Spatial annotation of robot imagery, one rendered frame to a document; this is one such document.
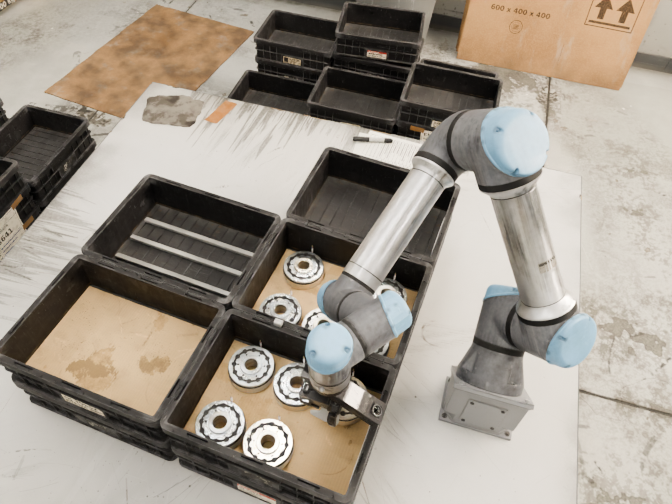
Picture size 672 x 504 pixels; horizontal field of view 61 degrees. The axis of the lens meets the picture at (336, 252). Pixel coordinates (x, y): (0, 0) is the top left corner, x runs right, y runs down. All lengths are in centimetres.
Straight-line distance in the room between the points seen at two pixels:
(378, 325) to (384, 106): 191
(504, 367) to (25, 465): 108
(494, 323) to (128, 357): 82
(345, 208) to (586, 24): 254
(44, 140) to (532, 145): 214
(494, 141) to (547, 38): 290
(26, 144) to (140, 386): 160
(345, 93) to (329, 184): 117
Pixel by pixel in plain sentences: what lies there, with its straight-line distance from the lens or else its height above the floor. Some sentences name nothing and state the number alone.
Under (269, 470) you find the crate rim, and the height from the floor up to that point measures 93.
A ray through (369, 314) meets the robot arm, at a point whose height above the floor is 121.
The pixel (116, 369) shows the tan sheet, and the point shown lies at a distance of 140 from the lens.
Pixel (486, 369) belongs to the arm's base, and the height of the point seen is 90.
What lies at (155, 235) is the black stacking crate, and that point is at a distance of 162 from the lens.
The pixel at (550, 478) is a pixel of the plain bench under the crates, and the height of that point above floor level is 70.
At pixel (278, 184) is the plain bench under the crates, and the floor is 70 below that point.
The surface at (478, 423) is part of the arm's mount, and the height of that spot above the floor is 74.
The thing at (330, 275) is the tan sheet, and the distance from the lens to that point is 149.
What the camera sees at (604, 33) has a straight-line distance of 392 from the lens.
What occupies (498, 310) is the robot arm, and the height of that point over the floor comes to 99.
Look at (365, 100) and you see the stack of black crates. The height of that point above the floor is 38.
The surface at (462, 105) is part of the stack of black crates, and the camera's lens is 267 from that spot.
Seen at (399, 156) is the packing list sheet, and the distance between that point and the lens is 202.
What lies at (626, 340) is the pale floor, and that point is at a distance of 269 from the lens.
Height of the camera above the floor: 202
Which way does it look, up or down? 51 degrees down
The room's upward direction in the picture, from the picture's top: 4 degrees clockwise
